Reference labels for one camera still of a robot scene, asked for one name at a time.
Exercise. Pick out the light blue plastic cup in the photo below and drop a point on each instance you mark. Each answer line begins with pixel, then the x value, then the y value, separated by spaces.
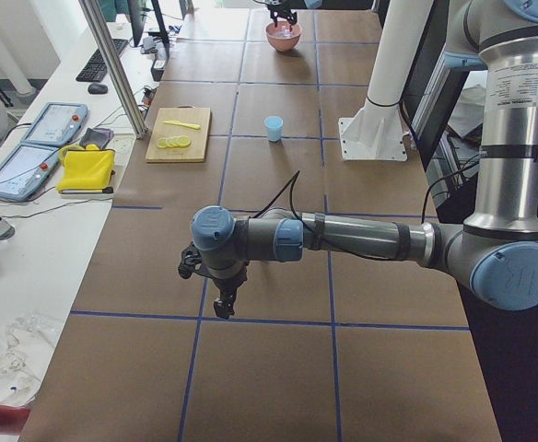
pixel 273 128

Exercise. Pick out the black computer mouse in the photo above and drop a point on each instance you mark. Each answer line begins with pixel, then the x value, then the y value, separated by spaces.
pixel 97 89

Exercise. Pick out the aluminium frame post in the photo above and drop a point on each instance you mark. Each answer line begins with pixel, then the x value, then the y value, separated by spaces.
pixel 100 31

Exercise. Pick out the lower teach pendant tablet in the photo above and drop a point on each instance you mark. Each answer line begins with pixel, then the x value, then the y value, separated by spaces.
pixel 24 171

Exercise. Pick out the yellow plastic knife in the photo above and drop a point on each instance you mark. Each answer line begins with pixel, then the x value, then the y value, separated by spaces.
pixel 193 126

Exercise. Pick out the upper teach pendant tablet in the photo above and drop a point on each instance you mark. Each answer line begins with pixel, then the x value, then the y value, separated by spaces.
pixel 57 124

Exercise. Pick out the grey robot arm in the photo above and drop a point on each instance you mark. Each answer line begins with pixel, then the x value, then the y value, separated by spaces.
pixel 493 252

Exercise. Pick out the teach pendant tablet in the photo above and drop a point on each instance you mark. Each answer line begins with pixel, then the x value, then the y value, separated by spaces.
pixel 57 124
pixel 24 171

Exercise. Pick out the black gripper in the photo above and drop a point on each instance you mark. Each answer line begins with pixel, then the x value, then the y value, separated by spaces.
pixel 228 281
pixel 282 14

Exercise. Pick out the pink bowl of ice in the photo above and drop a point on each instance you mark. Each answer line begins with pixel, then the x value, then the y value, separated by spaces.
pixel 283 36

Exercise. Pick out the bamboo cutting board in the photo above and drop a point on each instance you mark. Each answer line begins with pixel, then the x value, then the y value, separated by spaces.
pixel 195 152

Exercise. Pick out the yellow cloth bag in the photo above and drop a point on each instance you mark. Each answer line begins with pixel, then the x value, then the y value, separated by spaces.
pixel 87 169

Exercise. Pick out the black keyboard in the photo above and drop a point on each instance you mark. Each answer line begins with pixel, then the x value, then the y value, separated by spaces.
pixel 95 68

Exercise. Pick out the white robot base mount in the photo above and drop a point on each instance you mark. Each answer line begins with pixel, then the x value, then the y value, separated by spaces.
pixel 376 132

